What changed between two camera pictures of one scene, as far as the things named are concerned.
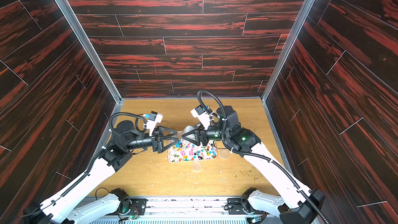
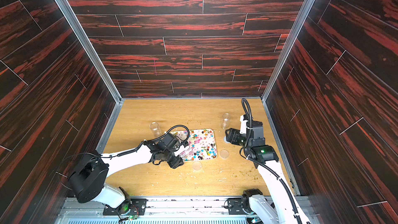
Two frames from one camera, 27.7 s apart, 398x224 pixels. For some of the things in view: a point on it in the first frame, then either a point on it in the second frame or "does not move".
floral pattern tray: [184, 151] does not move
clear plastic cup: [224, 154] does not move
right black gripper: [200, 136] to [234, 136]
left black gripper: [156, 141] to [176, 163]
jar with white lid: [179, 134] to [187, 152]
